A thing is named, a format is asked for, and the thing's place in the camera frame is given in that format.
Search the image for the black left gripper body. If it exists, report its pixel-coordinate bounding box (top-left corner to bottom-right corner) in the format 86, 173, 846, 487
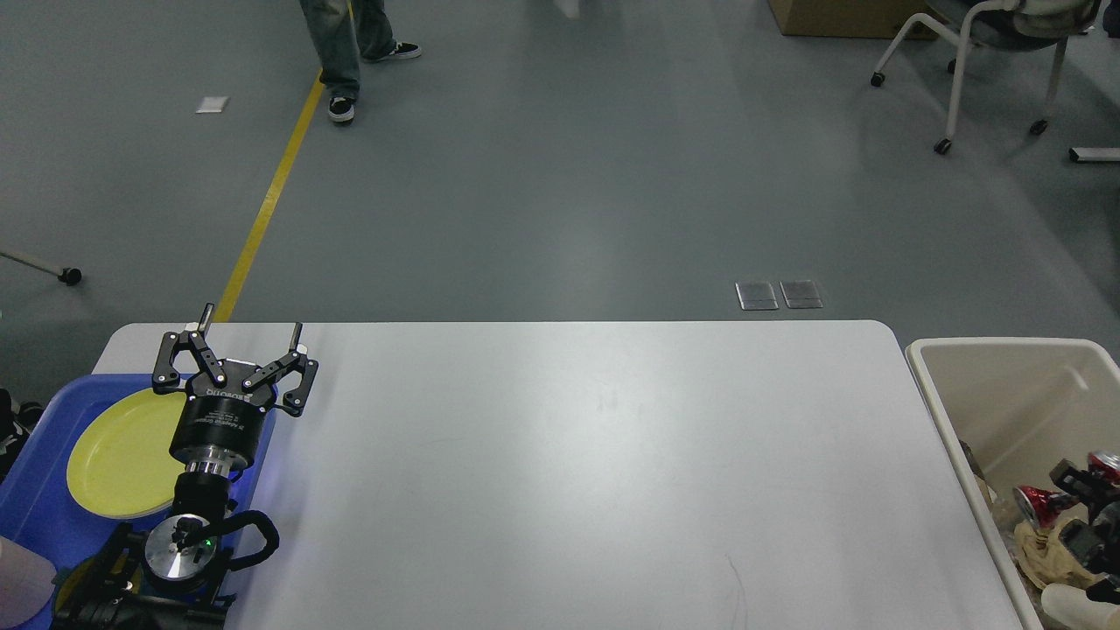
168, 389, 276, 470

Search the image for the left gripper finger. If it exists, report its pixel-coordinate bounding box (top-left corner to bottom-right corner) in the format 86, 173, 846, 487
241, 323, 320, 417
151, 304, 230, 396

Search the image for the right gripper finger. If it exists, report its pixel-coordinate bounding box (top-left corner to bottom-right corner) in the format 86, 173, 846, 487
1060, 520, 1108, 574
1049, 458, 1119, 526

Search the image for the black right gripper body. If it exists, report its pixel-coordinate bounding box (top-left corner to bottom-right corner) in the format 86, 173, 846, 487
1085, 500, 1119, 578

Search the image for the brown paper ball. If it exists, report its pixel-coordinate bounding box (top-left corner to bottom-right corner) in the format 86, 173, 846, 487
1012, 517, 1100, 591

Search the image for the crushed red can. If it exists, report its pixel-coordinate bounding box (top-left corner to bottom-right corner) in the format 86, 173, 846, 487
1012, 450, 1118, 528

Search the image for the yellow plate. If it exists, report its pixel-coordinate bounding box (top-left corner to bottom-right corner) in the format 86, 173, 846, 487
66, 390, 186, 520

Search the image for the grey mug yellow inside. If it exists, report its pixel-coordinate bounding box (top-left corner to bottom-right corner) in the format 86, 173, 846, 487
52, 556, 144, 620

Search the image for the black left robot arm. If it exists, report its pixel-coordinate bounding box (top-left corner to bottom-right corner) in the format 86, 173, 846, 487
52, 304, 319, 629

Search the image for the beige plastic bin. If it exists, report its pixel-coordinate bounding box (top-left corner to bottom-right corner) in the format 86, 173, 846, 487
905, 339, 1119, 629

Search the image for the chair leg with caster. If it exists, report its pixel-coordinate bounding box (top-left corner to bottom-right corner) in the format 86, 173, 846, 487
1, 248, 83, 286

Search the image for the pink cup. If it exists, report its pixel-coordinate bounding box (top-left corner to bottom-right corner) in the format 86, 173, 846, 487
1, 537, 57, 629

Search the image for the white paper on floor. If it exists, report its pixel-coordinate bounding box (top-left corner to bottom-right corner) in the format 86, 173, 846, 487
195, 96, 228, 115

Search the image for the white bar on floor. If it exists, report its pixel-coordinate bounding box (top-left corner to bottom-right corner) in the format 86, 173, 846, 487
1067, 147, 1120, 164

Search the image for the floor socket plate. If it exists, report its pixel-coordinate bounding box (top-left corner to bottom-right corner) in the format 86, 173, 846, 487
735, 282, 780, 312
780, 280, 823, 311

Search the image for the person in blue jeans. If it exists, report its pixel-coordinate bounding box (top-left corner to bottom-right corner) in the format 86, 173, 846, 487
299, 1, 423, 126

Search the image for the white office chair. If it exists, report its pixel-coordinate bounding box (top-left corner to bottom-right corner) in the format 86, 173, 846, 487
871, 1, 1103, 156

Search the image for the cardboard box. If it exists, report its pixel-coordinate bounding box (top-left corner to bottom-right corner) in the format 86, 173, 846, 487
766, 1, 928, 39

